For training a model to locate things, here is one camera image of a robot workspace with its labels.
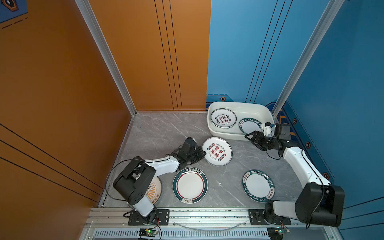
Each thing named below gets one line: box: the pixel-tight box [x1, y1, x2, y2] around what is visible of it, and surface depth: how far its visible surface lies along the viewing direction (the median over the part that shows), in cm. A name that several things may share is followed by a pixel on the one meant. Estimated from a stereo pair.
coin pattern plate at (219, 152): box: [202, 137, 233, 167], surface depth 93 cm
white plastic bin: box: [207, 101, 275, 140], surface depth 118 cm
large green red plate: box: [172, 167, 209, 204], surface depth 84 cm
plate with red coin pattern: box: [210, 108, 237, 129], surface depth 115 cm
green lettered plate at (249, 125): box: [238, 117, 263, 135], surface depth 114 cm
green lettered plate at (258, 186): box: [242, 169, 276, 203], surface depth 84 cm
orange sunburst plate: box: [146, 176, 163, 205], surface depth 83 cm
